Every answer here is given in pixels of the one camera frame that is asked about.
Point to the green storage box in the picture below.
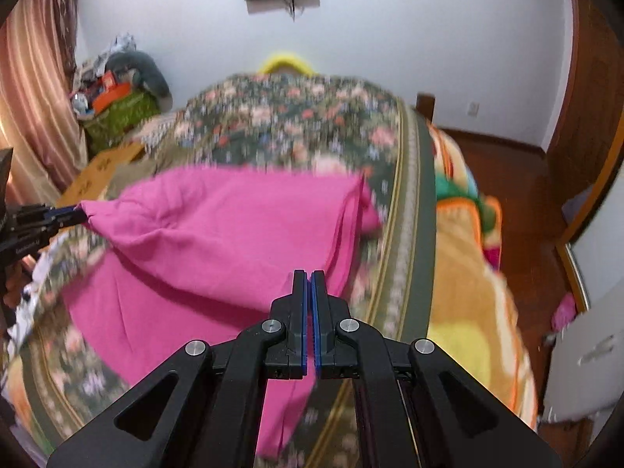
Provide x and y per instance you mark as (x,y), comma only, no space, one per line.
(122,117)

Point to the person's left hand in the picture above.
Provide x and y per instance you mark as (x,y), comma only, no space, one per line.
(12,287)

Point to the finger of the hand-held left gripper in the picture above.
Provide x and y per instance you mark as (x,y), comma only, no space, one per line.
(66,214)

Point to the cardboard box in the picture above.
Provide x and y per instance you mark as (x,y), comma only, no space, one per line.
(102,170)

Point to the yellow pillow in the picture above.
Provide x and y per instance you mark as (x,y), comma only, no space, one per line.
(286,64)

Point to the floral bedspread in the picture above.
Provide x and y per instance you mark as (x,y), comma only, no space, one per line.
(292,117)

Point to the pink slipper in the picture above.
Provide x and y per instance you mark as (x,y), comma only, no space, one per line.
(565,312)

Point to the colourful cartoon blanket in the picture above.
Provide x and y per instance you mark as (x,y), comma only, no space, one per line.
(477,278)

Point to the white cabinet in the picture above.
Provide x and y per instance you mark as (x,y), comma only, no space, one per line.
(580,365)

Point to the pink pants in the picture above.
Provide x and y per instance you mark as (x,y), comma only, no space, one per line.
(219,234)

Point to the orange box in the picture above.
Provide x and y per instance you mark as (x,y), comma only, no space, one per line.
(111,97)

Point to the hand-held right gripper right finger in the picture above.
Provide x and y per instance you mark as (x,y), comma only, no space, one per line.
(316,324)

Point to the wooden door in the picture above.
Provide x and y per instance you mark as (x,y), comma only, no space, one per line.
(592,92)

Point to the wooden bedpost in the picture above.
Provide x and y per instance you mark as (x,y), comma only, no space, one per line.
(425,105)

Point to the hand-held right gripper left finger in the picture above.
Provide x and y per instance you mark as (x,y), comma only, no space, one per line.
(303,324)

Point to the grey plush toy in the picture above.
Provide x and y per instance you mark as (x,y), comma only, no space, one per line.
(139,70)

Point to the striped pink curtain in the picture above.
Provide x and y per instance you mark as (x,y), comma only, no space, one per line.
(36,83)

